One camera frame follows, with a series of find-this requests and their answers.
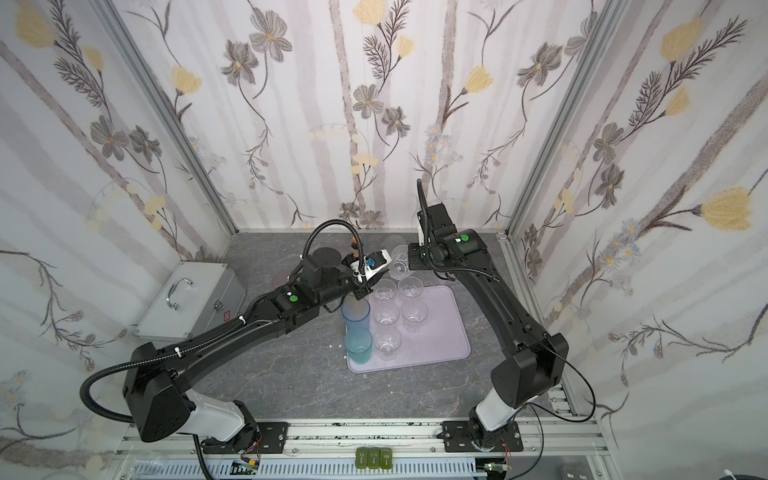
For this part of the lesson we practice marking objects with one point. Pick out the blue plastic cup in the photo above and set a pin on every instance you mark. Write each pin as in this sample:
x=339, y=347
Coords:
x=356, y=314

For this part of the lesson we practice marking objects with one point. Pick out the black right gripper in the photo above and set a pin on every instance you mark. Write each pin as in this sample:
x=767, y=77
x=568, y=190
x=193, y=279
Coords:
x=420, y=255

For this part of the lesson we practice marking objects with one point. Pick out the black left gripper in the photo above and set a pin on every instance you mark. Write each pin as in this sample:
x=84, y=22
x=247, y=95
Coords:
x=357, y=274

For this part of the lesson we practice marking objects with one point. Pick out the brown bottle orange cap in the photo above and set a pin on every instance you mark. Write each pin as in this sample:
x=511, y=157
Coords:
x=357, y=245

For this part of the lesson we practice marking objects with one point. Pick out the pink plastic cup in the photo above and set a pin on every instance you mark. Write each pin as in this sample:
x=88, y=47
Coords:
x=280, y=279

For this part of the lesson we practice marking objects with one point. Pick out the lilac plastic tray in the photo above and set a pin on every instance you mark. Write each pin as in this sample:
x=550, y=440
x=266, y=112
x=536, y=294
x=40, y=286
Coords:
x=443, y=337

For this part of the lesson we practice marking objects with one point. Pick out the teal plastic cup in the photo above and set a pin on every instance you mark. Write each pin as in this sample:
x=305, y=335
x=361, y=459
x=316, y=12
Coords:
x=358, y=342

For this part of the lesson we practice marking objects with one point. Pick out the aluminium rail frame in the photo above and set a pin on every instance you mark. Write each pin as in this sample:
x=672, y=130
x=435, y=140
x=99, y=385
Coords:
x=531, y=448

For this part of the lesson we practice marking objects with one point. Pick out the clear faceted glass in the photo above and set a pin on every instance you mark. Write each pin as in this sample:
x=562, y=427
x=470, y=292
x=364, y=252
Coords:
x=387, y=341
x=385, y=290
x=415, y=313
x=410, y=288
x=386, y=312

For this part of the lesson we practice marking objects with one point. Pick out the silver metal case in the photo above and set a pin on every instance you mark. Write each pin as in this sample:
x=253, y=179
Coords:
x=197, y=297

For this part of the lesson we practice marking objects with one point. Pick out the green connector block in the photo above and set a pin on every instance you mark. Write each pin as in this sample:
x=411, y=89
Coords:
x=374, y=458

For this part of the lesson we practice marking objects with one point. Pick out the frosted dimpled clear cup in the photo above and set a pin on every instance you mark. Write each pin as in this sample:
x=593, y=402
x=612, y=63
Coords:
x=399, y=267

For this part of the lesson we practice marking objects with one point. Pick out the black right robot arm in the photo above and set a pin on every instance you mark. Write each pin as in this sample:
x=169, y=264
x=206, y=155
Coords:
x=533, y=359

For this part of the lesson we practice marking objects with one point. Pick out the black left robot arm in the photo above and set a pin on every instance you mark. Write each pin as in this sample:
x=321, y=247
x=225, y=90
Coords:
x=159, y=383

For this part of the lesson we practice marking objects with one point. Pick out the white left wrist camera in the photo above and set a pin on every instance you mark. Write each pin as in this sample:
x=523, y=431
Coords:
x=376, y=262

